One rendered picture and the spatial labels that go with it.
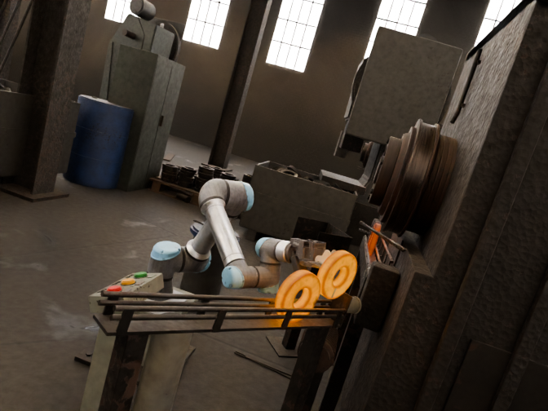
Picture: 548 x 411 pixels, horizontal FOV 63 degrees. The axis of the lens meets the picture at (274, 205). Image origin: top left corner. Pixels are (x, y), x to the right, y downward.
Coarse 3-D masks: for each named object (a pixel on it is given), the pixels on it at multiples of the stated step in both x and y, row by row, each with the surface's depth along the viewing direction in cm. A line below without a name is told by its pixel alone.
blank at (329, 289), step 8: (336, 256) 134; (344, 256) 135; (352, 256) 138; (328, 264) 133; (336, 264) 133; (344, 264) 136; (352, 264) 139; (320, 272) 133; (328, 272) 132; (336, 272) 135; (344, 272) 140; (352, 272) 141; (320, 280) 133; (328, 280) 134; (336, 280) 141; (344, 280) 140; (352, 280) 143; (320, 288) 134; (328, 288) 135; (336, 288) 138; (344, 288) 141; (328, 296) 137; (336, 296) 140
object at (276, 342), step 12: (300, 228) 251; (312, 228) 254; (324, 228) 256; (336, 228) 248; (324, 240) 227; (336, 240) 230; (348, 240) 233; (288, 336) 247; (276, 348) 245; (288, 348) 248
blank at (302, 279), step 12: (288, 276) 127; (300, 276) 126; (312, 276) 129; (288, 288) 124; (300, 288) 127; (312, 288) 131; (276, 300) 126; (288, 300) 125; (300, 300) 133; (312, 300) 133; (300, 312) 131
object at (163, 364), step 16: (160, 336) 132; (176, 336) 132; (160, 352) 133; (176, 352) 134; (144, 368) 137; (160, 368) 134; (176, 368) 136; (144, 384) 136; (160, 384) 135; (176, 384) 139; (144, 400) 136; (160, 400) 136
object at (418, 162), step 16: (432, 128) 167; (416, 144) 158; (432, 144) 160; (416, 160) 158; (416, 176) 157; (400, 192) 158; (416, 192) 158; (400, 208) 162; (384, 224) 176; (400, 224) 167
